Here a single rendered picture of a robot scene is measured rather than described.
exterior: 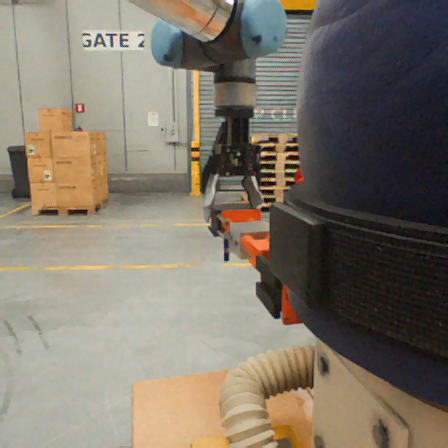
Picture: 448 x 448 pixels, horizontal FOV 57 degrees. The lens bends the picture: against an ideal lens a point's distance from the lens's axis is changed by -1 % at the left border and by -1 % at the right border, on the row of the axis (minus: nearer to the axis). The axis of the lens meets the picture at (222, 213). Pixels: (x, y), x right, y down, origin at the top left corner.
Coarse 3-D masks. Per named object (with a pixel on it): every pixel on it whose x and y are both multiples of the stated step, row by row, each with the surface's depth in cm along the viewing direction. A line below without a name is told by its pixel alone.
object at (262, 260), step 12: (264, 252) 48; (264, 264) 45; (264, 276) 45; (264, 288) 46; (276, 288) 42; (264, 300) 45; (276, 300) 43; (288, 300) 42; (276, 312) 42; (288, 312) 42; (288, 324) 42
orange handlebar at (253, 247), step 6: (228, 228) 71; (240, 240) 63; (246, 240) 61; (252, 240) 60; (258, 240) 58; (264, 240) 58; (246, 246) 59; (252, 246) 56; (258, 246) 55; (264, 246) 55; (252, 252) 56; (258, 252) 55; (252, 258) 59; (252, 264) 56
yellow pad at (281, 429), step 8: (288, 424) 40; (280, 432) 38; (288, 432) 38; (200, 440) 37; (208, 440) 37; (216, 440) 37; (224, 440) 37; (280, 440) 37; (288, 440) 37; (296, 440) 37
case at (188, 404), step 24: (144, 384) 49; (168, 384) 49; (192, 384) 49; (216, 384) 49; (144, 408) 45; (168, 408) 45; (192, 408) 45; (216, 408) 45; (288, 408) 44; (312, 408) 44; (144, 432) 41; (168, 432) 41; (192, 432) 41; (216, 432) 41
